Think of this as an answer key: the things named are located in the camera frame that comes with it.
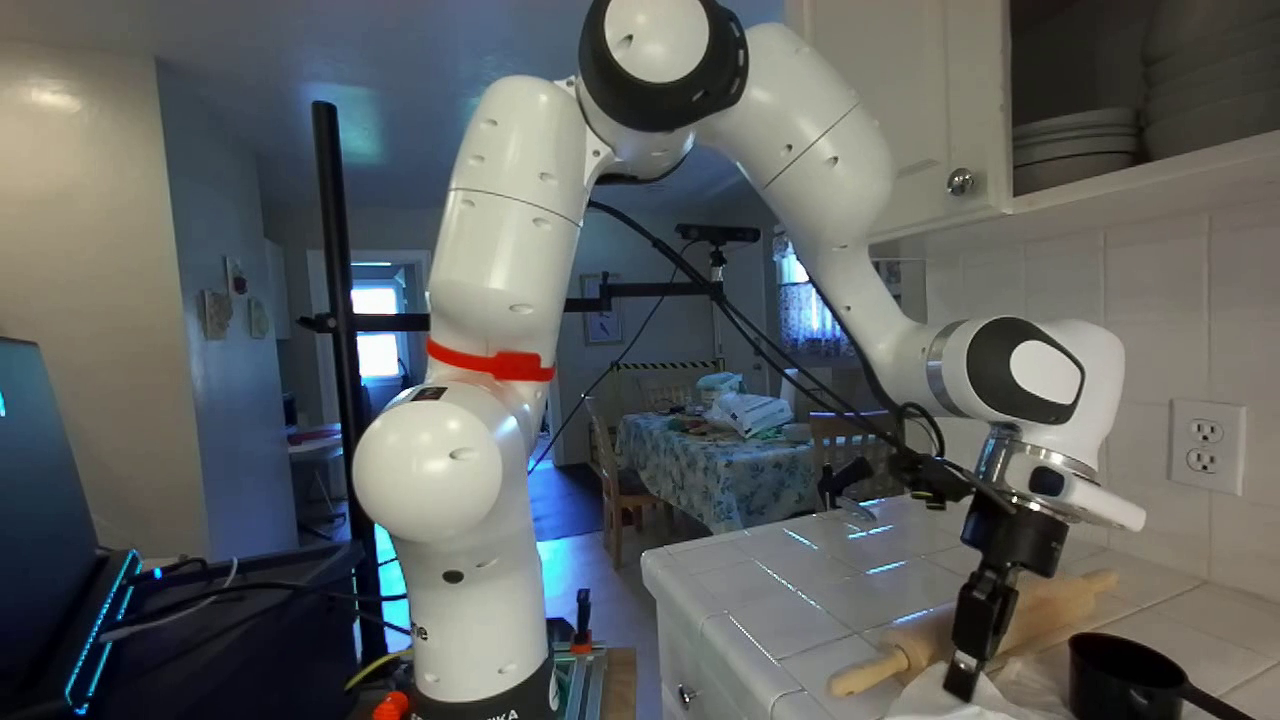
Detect wooden rolling pin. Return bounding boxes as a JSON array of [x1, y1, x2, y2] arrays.
[[827, 567, 1121, 699]]

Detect green cutting mat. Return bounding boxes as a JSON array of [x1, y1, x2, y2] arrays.
[[542, 612, 614, 720]]

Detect white wall outlet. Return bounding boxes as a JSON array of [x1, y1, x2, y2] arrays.
[[1168, 397, 1252, 498]]

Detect white wall cabinet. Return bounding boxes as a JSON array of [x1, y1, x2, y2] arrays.
[[796, 0, 1280, 250]]

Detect black camera on boom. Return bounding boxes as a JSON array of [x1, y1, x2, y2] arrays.
[[671, 221, 764, 250]]

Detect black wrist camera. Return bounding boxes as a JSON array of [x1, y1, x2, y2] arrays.
[[881, 438, 982, 510]]

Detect white cabinet door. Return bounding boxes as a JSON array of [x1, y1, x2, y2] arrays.
[[796, 0, 1015, 250]]

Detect wooden dining chair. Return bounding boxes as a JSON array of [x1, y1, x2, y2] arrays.
[[586, 397, 671, 570], [803, 402, 908, 507]]

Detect window with lace curtain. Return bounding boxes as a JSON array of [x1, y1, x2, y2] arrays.
[[776, 246, 873, 354]]

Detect framed wall picture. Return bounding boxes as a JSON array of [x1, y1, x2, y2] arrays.
[[579, 270, 633, 352]]

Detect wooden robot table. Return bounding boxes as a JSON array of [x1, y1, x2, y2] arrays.
[[597, 645, 644, 720]]

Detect orange and black clamp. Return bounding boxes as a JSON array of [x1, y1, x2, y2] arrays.
[[570, 587, 599, 661]]

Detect white tissue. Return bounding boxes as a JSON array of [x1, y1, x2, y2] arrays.
[[885, 650, 1071, 720]]

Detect stack of white plates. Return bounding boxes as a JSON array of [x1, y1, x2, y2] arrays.
[[1013, 105, 1140, 195]]

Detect red strap on arm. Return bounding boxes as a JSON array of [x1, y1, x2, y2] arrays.
[[425, 334, 556, 387]]

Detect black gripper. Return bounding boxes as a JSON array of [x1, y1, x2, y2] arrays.
[[941, 484, 1071, 706]]

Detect folded white towels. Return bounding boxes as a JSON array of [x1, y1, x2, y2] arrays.
[[691, 369, 800, 438]]

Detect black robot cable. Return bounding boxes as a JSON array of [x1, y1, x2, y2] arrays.
[[586, 195, 951, 464]]

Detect black handle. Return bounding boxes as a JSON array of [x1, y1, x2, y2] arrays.
[[813, 457, 881, 510]]

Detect white counter base cabinet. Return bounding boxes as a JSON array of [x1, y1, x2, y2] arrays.
[[642, 550, 873, 720]]

